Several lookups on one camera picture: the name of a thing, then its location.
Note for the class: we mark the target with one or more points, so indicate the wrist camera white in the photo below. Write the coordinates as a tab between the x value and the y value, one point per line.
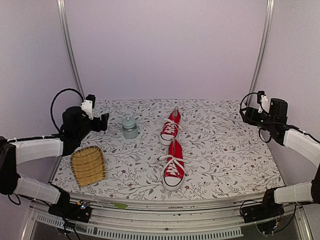
88	105
262	100

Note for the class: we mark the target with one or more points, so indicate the front aluminium rail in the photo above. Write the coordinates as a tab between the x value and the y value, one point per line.
206	219

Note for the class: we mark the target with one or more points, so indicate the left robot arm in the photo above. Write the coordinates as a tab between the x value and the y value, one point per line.
76	125

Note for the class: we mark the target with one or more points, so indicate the left aluminium frame post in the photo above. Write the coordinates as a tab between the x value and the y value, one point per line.
61	7

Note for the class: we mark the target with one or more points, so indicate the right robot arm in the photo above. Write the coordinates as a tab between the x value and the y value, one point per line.
271	116

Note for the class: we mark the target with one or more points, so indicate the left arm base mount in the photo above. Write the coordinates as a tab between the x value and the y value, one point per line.
71	211

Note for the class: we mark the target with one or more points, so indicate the green tape piece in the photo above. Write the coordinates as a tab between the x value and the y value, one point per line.
121	206

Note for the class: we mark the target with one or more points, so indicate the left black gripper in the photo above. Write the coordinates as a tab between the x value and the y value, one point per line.
99	127

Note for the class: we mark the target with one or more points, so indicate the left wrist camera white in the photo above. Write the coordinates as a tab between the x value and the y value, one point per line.
88	105

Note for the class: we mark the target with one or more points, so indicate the aluminium frame post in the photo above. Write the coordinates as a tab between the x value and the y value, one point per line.
61	7
270	4

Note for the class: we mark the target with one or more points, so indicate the red sneaker with laces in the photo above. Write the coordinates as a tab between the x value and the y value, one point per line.
170	128

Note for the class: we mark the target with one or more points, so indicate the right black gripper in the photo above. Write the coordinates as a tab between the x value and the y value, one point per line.
251	113

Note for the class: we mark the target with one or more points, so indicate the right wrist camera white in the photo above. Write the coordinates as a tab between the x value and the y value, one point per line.
262	100

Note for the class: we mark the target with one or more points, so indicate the woven bamboo basket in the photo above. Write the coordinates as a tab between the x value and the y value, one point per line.
88	165

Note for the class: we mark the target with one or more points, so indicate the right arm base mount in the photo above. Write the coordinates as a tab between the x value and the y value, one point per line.
253	211

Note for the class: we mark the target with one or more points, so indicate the right aluminium frame post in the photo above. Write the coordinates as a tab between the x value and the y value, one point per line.
270	4

